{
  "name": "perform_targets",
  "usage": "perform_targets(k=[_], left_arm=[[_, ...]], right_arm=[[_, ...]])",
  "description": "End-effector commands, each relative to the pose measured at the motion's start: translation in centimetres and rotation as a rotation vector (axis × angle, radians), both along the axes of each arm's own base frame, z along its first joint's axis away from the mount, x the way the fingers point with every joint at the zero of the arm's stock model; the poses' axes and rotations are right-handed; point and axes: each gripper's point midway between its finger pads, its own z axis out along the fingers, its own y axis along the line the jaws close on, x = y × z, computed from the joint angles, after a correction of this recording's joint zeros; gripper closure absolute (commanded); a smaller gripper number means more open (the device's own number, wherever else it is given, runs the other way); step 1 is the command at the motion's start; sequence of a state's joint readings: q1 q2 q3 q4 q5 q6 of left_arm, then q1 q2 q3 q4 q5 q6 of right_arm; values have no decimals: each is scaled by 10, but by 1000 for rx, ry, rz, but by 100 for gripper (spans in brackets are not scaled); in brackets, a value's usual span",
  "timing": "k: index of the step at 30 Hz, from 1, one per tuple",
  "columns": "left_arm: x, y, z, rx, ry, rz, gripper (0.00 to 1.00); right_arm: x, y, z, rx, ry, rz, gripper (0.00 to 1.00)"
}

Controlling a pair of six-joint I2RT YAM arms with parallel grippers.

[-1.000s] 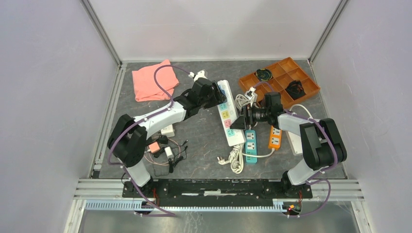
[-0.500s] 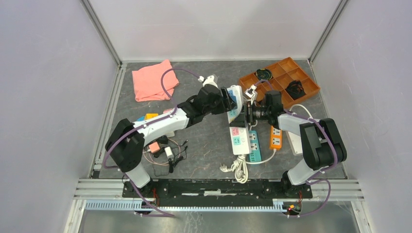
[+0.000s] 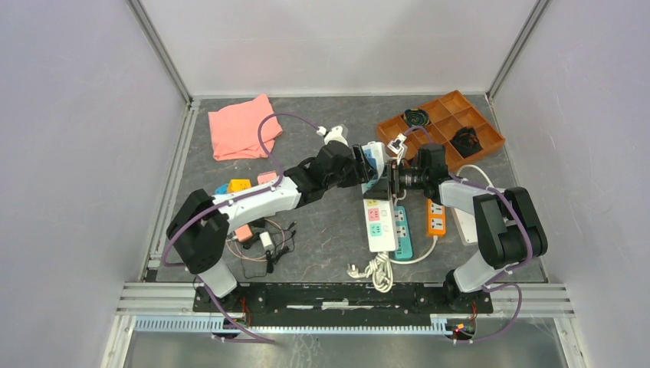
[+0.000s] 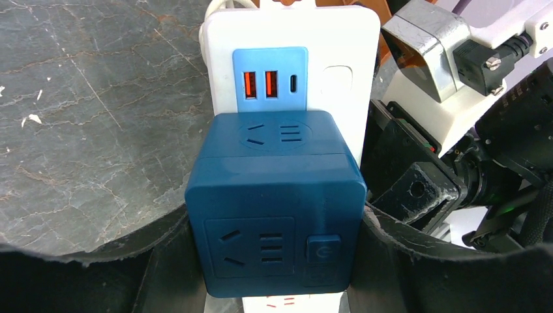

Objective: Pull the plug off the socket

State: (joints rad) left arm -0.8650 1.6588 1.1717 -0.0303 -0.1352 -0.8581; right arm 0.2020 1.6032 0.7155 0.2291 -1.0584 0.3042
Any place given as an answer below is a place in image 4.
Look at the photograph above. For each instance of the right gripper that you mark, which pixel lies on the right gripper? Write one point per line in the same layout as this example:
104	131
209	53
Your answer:
413	179

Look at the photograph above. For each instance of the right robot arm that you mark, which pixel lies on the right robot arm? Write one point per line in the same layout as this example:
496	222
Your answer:
504	164

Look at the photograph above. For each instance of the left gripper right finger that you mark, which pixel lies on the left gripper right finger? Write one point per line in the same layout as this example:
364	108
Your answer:
400	269

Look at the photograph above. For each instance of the white long power strip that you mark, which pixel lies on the white long power strip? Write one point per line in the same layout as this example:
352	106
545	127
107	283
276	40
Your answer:
266	56

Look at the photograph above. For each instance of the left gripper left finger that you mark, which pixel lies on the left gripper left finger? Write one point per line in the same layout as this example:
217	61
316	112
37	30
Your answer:
153	269

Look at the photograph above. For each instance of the blue cube socket adapter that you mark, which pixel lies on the blue cube socket adapter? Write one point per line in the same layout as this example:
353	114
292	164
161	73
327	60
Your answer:
275	201

